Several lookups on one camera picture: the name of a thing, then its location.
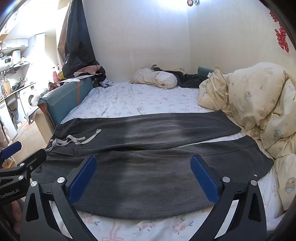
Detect cream cartoon print duvet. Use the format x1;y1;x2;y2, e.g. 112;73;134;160
198;61;296;211

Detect red paper wall decoration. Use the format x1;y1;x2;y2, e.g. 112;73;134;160
269;10;291;54

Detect white patterned pillow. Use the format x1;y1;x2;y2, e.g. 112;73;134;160
131;67;178;90

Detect person's left hand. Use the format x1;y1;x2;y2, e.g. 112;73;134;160
9;200;24;231

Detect white appliance with display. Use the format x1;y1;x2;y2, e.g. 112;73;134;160
0;56;15;68

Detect pile of clothes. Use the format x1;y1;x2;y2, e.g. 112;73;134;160
92;65;114;88

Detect teal cushion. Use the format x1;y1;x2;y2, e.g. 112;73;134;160
197;66;216;77

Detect white wall cabinet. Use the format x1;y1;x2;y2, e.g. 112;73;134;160
2;38;30;50

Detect teal padded bed board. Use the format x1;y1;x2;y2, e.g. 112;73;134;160
37;75;94;132

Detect dark hanging garment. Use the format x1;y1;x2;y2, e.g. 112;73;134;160
62;0;100;79

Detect black clothing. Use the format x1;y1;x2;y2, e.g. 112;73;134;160
151;65;208;88

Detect dark grey pants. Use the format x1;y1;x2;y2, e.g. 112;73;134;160
31;109;274;220

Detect white washing machine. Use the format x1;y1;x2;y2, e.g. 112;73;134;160
18;83;40;116

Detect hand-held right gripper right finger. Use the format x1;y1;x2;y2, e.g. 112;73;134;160
187;154;274;241

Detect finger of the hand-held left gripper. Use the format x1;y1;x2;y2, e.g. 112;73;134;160
0;148;47;186
0;141;22;161

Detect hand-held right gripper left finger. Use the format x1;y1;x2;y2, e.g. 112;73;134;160
22;155;97;241

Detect white paper sheet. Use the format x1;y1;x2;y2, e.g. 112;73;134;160
59;74;95;83

